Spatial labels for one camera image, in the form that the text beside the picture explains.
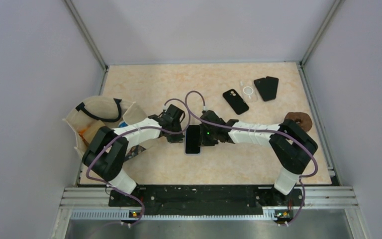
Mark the blue snack packet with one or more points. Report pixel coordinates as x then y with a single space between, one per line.
123 124

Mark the brown donut on cup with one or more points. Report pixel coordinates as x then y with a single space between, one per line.
302 119

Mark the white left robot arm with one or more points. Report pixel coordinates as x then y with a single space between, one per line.
107 151

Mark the black phone case with camera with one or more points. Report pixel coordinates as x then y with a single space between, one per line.
235 101

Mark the clear magsafe phone case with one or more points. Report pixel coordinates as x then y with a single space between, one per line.
248 91

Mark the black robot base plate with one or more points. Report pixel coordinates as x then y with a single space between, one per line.
206 200

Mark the black flat phone case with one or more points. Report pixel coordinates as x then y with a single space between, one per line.
267 87

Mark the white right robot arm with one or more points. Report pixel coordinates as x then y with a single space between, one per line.
293 147

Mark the beige tote bag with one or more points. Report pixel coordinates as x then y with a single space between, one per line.
110 111

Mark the aluminium frame rail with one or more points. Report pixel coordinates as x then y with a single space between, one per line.
92 202

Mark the black smartphone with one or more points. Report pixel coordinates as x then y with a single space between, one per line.
192 139

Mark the lavender phone case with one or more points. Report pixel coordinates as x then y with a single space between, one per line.
185 145

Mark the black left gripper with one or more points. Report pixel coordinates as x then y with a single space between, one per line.
177 139

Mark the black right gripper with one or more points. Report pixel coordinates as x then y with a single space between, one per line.
204 141

